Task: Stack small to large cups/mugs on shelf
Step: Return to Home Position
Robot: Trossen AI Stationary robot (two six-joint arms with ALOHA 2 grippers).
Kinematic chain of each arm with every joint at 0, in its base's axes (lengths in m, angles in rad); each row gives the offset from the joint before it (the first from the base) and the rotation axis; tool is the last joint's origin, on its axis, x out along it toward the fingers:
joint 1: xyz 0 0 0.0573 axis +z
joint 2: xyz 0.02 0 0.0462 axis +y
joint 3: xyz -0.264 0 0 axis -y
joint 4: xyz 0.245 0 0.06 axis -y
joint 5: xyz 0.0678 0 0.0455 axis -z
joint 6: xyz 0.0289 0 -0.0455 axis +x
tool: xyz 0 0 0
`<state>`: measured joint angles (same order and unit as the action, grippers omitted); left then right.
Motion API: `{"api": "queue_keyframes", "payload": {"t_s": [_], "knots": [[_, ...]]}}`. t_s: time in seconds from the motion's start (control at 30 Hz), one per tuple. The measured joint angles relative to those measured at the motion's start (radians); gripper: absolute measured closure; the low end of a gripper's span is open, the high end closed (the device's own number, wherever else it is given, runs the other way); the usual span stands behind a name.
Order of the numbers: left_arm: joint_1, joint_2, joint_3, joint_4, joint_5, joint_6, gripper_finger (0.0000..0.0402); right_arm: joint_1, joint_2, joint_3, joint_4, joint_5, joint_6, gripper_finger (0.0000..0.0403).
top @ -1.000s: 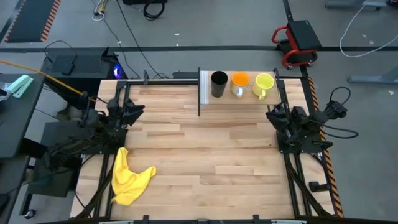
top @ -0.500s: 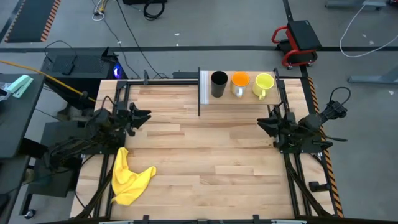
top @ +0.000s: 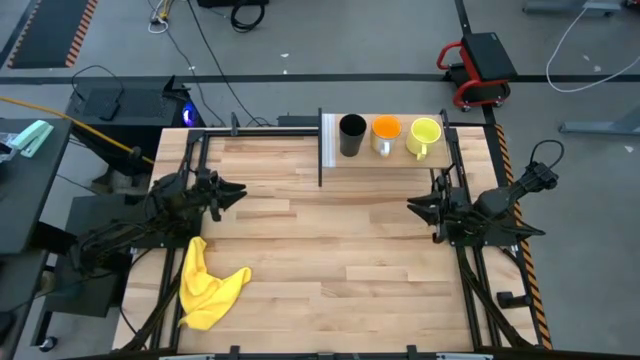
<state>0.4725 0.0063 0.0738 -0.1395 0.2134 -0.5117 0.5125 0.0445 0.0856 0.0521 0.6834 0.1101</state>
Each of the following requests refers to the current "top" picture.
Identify yellow cloth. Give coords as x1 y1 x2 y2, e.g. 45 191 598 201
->
178 236 253 332

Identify yellow-green mug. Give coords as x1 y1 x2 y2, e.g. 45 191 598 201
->
405 117 444 162

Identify yellow cable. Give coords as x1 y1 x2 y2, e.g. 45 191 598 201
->
0 95 155 166

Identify tall black cup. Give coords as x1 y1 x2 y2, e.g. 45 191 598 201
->
338 113 368 159

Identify long black floor cable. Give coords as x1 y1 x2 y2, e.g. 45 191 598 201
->
185 0 274 128

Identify clear plastic bag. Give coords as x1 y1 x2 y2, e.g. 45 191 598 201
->
0 131 21 162

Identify black clamp knob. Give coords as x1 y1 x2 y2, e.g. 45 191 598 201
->
496 290 533 310

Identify red and black rolling stool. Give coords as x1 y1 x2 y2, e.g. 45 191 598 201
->
436 31 519 113

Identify black side desk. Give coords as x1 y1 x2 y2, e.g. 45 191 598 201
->
0 118 72 256

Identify mint green stapler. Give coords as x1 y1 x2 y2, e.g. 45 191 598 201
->
10 119 55 159

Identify wooden shelf with black legs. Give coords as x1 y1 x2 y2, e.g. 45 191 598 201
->
317 107 454 189

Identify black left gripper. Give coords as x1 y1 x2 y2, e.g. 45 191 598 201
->
193 168 248 223

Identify small white cable bundle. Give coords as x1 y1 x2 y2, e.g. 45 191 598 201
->
146 0 175 35

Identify coiled black cable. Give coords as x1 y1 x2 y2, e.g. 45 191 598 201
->
229 2 267 35

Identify grey table foot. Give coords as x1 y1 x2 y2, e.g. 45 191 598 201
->
558 107 640 136
521 0 624 16

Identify long white floor cable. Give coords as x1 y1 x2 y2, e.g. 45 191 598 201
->
544 0 640 94

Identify small black device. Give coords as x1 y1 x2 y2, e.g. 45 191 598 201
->
97 101 122 122

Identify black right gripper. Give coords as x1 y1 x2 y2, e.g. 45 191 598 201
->
406 174 460 245

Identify black mat with orange stripes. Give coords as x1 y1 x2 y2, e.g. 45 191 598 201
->
6 0 99 70

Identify black metal table frame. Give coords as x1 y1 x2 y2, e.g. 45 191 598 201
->
117 108 544 354

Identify orange black hazard tape strip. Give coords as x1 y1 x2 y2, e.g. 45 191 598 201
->
494 124 554 351

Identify black computer tower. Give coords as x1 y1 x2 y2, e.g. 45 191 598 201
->
65 75 206 176

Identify orange mug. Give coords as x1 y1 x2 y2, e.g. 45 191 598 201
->
369 114 403 158

